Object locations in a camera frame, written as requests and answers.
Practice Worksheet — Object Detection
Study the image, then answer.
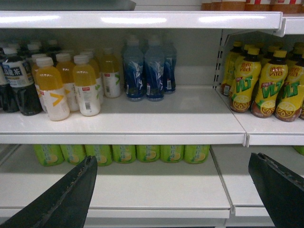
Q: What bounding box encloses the green drink pack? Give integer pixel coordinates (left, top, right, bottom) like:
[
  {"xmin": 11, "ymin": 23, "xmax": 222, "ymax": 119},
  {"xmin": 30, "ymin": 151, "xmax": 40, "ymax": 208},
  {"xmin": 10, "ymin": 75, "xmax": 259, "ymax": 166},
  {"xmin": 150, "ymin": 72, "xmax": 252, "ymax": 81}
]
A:
[
  {"xmin": 184, "ymin": 145, "xmax": 210, "ymax": 164},
  {"xmin": 112, "ymin": 144, "xmax": 136, "ymax": 164},
  {"xmin": 33, "ymin": 144, "xmax": 65, "ymax": 167},
  {"xmin": 136, "ymin": 145, "xmax": 160, "ymax": 162},
  {"xmin": 85, "ymin": 144, "xmax": 113, "ymax": 166},
  {"xmin": 60, "ymin": 144, "xmax": 86, "ymax": 165},
  {"xmin": 160, "ymin": 145, "xmax": 184, "ymax": 163}
]

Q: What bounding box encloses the orange juice bottle front right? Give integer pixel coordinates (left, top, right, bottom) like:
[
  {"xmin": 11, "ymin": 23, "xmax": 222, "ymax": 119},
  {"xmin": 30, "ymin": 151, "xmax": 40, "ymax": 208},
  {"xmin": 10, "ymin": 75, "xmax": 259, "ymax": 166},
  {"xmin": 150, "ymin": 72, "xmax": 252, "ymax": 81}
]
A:
[{"xmin": 73, "ymin": 55, "xmax": 101, "ymax": 116}]

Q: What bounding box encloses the white perforated shelf upright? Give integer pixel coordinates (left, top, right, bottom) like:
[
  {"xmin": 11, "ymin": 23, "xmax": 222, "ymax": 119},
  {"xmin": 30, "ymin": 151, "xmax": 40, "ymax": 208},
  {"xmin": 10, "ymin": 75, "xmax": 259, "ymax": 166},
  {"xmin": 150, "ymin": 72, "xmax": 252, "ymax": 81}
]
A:
[{"xmin": 213, "ymin": 29, "xmax": 229, "ymax": 91}]

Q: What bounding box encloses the white right shelf board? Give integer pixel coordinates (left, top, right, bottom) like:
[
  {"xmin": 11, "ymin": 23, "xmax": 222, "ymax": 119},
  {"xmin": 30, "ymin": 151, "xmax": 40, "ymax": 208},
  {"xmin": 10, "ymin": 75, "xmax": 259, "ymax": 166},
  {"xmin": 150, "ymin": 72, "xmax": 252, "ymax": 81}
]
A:
[{"xmin": 213, "ymin": 85, "xmax": 304, "ymax": 146}]

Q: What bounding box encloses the blue water bottle left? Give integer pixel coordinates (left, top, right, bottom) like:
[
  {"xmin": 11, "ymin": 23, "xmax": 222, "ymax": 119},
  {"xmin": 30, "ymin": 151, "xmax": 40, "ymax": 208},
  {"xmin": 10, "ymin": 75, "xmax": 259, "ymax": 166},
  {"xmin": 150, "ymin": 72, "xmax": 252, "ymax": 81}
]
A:
[{"xmin": 123, "ymin": 35, "xmax": 144, "ymax": 102}]

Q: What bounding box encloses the orange juice bottles top shelf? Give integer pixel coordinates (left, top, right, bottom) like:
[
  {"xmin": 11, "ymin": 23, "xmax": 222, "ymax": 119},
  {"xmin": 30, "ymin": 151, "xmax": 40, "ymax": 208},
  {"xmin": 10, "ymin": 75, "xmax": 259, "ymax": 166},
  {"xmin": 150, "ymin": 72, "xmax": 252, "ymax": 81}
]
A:
[{"xmin": 200, "ymin": 0, "xmax": 304, "ymax": 14}]

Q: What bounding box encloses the dark tea bottle left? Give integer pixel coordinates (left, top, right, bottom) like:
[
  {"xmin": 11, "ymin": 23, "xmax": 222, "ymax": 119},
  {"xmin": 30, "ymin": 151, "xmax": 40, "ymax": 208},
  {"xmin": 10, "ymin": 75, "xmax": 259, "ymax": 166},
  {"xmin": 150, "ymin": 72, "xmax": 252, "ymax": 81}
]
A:
[{"xmin": 0, "ymin": 42, "xmax": 19, "ymax": 113}]

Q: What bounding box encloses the blue water bottle back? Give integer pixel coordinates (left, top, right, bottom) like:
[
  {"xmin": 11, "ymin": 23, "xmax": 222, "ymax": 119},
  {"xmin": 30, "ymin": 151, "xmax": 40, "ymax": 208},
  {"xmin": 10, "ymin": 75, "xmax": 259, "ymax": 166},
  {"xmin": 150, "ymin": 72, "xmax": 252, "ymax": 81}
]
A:
[{"xmin": 163, "ymin": 36, "xmax": 177, "ymax": 94}]

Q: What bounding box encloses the grey plastic tray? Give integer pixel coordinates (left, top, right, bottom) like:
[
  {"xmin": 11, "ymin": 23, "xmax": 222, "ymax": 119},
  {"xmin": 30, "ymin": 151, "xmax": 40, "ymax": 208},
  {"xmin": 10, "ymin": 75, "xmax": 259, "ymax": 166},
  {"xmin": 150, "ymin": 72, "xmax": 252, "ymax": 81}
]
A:
[{"xmin": 0, "ymin": 0, "xmax": 136, "ymax": 11}]

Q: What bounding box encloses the yellow lemon tea bottle middle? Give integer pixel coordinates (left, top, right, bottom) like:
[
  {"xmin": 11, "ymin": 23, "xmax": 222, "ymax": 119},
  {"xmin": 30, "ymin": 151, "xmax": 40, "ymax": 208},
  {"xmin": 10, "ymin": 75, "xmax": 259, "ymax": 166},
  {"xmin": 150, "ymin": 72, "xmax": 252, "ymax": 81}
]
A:
[{"xmin": 251, "ymin": 50, "xmax": 288, "ymax": 118}]

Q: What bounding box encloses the dark tea bottle front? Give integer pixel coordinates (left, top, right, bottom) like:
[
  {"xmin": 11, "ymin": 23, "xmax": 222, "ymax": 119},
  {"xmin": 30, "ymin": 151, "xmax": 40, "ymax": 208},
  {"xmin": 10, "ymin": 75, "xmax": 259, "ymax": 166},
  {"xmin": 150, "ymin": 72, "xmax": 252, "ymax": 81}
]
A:
[{"xmin": 2, "ymin": 47, "xmax": 42, "ymax": 116}]

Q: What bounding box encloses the orange juice bottle front left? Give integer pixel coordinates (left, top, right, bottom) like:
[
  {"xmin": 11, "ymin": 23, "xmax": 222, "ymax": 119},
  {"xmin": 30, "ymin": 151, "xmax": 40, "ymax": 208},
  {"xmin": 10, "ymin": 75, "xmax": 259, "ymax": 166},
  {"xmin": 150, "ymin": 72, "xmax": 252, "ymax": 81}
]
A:
[{"xmin": 36, "ymin": 57, "xmax": 70, "ymax": 121}]

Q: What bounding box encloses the blue water bottle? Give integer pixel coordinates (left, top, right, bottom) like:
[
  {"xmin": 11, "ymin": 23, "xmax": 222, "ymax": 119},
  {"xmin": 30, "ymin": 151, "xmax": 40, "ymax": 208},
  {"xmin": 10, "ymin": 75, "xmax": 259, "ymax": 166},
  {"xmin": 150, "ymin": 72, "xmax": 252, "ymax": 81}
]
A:
[
  {"xmin": 163, "ymin": 36, "xmax": 177, "ymax": 94},
  {"xmin": 123, "ymin": 35, "xmax": 144, "ymax": 102},
  {"xmin": 144, "ymin": 35, "xmax": 164, "ymax": 102}
]

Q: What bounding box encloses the orange juice bottle middle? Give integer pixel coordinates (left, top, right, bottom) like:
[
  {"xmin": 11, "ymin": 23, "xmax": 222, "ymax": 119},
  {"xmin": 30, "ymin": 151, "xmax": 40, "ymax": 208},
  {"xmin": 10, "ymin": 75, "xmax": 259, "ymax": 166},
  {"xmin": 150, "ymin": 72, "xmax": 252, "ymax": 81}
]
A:
[{"xmin": 56, "ymin": 53, "xmax": 79, "ymax": 112}]

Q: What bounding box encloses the yellow lemon tea bottle right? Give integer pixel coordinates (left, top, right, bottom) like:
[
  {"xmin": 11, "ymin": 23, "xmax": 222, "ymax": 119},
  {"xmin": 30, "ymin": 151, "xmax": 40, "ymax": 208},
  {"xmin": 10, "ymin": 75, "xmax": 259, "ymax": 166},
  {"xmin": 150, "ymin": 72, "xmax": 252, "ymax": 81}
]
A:
[{"xmin": 275, "ymin": 54, "xmax": 304, "ymax": 122}]

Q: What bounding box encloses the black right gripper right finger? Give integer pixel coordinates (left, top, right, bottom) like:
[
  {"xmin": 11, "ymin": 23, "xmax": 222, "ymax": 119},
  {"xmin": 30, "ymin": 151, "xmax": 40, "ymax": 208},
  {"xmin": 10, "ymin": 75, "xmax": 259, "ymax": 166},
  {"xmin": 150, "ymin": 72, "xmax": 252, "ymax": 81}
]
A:
[{"xmin": 248, "ymin": 153, "xmax": 304, "ymax": 228}]

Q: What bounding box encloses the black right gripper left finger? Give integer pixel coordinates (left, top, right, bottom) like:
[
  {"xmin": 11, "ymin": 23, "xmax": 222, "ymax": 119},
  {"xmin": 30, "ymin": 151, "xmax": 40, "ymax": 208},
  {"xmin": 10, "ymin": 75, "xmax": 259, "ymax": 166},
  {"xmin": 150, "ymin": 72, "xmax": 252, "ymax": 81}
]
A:
[{"xmin": 0, "ymin": 156, "xmax": 98, "ymax": 228}]

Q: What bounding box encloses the orange juice bottle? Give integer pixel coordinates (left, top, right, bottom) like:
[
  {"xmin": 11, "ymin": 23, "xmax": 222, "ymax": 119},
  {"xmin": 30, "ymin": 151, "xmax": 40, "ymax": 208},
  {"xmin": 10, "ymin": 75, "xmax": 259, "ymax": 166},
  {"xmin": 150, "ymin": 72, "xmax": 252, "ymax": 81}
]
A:
[
  {"xmin": 101, "ymin": 47, "xmax": 121, "ymax": 98},
  {"xmin": 36, "ymin": 57, "xmax": 70, "ymax": 121},
  {"xmin": 56, "ymin": 53, "xmax": 79, "ymax": 112},
  {"xmin": 73, "ymin": 55, "xmax": 101, "ymax": 116}
]

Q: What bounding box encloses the blue water bottle right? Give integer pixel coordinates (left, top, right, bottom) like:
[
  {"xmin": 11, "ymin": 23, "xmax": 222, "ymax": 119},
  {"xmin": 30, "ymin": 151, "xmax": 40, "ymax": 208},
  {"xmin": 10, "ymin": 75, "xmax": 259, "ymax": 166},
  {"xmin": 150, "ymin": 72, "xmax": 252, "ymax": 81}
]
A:
[{"xmin": 144, "ymin": 35, "xmax": 164, "ymax": 102}]

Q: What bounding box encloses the yellow lemon tea bottle left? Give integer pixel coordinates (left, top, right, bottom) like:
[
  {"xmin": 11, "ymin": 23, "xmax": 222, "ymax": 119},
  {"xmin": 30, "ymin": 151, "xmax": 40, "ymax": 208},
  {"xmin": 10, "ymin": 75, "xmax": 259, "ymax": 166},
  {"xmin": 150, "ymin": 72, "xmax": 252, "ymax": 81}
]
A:
[{"xmin": 230, "ymin": 47, "xmax": 261, "ymax": 113}]

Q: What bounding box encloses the orange juice bottle back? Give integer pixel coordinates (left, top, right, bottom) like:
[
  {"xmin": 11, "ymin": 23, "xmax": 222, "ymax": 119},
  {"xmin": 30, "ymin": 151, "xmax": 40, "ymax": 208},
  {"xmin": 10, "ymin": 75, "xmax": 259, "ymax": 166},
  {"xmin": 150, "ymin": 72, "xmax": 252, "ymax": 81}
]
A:
[{"xmin": 101, "ymin": 47, "xmax": 121, "ymax": 98}]

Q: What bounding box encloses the yellow lemon tea bottle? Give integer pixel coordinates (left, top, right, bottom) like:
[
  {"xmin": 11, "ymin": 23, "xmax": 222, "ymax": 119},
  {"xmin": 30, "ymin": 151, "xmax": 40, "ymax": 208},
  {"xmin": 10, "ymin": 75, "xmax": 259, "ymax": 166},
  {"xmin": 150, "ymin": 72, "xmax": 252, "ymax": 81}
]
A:
[
  {"xmin": 251, "ymin": 50, "xmax": 288, "ymax": 118},
  {"xmin": 230, "ymin": 47, "xmax": 261, "ymax": 113},
  {"xmin": 275, "ymin": 54, "xmax": 304, "ymax": 122}
]

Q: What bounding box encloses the dark tea bottle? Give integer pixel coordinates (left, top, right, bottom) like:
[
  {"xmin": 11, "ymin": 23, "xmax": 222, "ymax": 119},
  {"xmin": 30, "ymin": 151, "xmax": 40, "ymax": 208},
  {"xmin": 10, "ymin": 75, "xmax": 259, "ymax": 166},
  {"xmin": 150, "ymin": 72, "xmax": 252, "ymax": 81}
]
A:
[
  {"xmin": 0, "ymin": 42, "xmax": 19, "ymax": 113},
  {"xmin": 2, "ymin": 47, "xmax": 42, "ymax": 116}
]

